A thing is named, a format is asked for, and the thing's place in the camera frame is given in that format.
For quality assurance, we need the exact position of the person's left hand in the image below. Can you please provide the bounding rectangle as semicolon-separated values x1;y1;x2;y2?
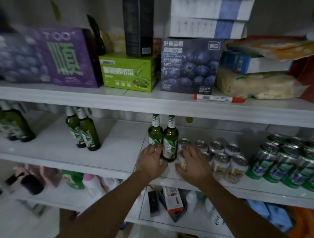
136;144;169;182

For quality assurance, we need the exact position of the person's right hand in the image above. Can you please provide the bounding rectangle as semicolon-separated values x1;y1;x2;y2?
175;145;217;188

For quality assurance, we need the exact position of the green glass beer bottle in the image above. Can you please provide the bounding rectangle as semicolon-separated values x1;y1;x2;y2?
0;100;20;142
65;106;86;149
148;113;164;147
163;115;179;163
76;107;101;152
11;103;36;143

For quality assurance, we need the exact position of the person's left forearm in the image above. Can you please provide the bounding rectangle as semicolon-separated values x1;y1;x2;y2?
55;172;160;238

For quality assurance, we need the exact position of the person's right forearm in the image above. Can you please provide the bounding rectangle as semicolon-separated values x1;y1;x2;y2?
194;177;291;238

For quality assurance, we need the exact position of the white and orange box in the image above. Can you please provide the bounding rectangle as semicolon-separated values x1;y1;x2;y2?
161;186;184;214

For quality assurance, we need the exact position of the small white bottle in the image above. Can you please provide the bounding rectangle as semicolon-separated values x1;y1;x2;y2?
185;190;198;212

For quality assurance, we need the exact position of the small black box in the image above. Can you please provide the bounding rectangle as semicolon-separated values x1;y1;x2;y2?
148;190;161;218

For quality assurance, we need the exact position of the group of silver gold cans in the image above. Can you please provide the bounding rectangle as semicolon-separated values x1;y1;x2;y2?
179;138;249;184

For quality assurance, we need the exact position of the white labelled bottle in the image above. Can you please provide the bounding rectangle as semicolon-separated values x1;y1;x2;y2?
204;197;225;226

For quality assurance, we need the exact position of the white bottle with pink cap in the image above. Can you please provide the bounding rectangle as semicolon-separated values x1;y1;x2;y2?
83;173;104;197

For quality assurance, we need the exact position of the white shelf unit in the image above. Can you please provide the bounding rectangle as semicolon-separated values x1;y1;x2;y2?
0;80;314;238

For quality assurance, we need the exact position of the white marker with red caps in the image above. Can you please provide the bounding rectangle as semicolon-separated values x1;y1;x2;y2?
193;94;246;103

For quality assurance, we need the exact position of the green plastic bottle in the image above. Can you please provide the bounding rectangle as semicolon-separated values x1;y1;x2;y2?
61;170;85;190

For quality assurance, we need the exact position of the green cardboard box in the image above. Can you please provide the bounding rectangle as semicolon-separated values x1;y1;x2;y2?
99;52;160;93

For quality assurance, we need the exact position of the dark blue blueberry drink carton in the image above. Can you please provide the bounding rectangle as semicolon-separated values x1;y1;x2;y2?
160;38;224;95

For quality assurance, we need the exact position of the blue cloth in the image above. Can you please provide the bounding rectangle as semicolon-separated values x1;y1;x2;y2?
246;199;293;232

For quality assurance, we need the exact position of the group of green white cans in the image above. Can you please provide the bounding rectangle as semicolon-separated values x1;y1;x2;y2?
245;134;314;192

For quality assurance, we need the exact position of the pale yellow plastic packet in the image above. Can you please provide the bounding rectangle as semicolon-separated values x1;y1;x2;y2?
215;67;308;100

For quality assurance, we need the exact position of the blue and white flat box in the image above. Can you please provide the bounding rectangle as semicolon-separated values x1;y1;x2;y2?
220;51;294;75

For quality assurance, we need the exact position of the black bottle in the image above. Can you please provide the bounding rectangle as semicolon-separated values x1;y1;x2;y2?
20;173;45;196

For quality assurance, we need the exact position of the orange bag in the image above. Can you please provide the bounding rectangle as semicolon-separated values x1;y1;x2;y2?
287;205;314;238

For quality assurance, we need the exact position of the tall black box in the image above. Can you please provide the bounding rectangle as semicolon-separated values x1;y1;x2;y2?
122;0;155;58

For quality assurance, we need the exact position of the purple carton with green print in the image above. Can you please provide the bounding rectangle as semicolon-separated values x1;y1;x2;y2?
37;27;104;88

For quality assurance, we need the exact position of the white box with blue band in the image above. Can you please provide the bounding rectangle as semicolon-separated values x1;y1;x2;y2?
169;0;255;21
169;17;247;40

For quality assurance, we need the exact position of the dark green foil bag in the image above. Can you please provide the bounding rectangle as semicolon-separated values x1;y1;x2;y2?
86;14;107;56

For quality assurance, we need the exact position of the orange yellow snack packet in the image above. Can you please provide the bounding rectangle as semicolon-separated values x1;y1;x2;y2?
226;35;314;62

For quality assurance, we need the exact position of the red bag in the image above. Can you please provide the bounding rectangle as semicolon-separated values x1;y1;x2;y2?
288;56;314;102

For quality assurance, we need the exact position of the blue berry-print package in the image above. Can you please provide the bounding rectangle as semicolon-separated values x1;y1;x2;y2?
0;31;51;84

